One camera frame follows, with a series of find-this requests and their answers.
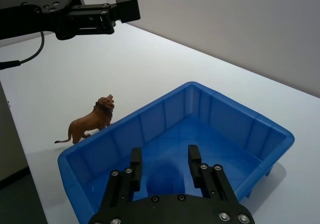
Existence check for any blue plastic bin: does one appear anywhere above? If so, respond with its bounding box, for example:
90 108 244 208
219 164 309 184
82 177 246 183
57 81 296 223

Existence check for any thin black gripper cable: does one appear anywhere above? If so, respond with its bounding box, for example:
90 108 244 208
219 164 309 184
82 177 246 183
0 30 46 71

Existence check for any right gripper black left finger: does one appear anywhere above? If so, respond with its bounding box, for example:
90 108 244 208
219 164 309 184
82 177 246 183
96 147 144 216

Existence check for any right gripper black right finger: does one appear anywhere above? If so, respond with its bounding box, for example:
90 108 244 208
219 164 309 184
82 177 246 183
187 144 237 204

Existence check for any brown toy lion figurine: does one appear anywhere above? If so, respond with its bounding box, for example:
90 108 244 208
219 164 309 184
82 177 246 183
54 93 116 145

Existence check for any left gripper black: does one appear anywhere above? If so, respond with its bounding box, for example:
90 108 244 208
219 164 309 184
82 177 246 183
0 0 142 42

